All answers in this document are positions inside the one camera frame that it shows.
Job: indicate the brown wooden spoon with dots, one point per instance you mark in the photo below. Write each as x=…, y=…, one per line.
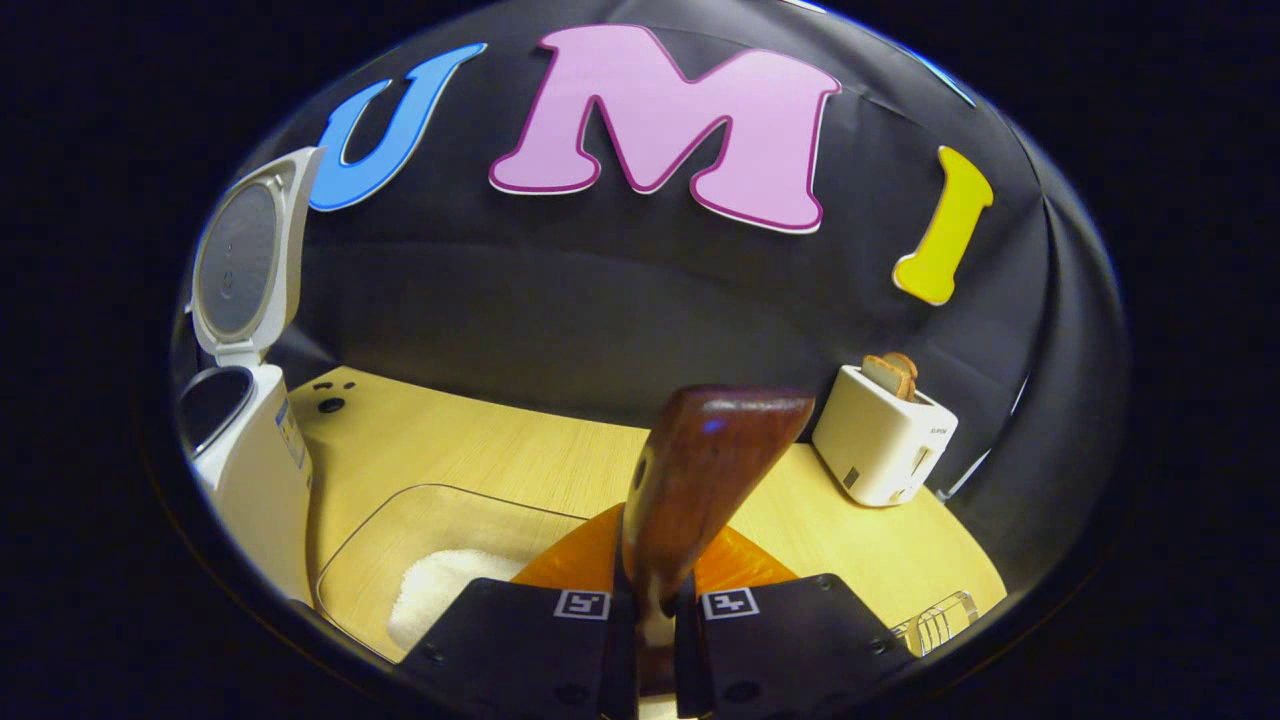
x=710, y=460

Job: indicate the clear glass container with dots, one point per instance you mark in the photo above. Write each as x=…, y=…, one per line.
x=420, y=510

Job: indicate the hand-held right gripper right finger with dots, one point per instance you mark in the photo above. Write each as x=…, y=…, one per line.
x=790, y=640

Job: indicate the black backdrop cloth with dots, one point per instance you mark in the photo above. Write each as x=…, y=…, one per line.
x=600, y=300

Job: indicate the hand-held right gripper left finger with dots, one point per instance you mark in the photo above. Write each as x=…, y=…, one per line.
x=520, y=640

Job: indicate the white rice cooker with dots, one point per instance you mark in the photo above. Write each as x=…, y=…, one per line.
x=255, y=470

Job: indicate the white rice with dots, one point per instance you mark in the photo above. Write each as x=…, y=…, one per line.
x=440, y=590

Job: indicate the white toaster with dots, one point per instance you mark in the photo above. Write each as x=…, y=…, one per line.
x=885, y=450

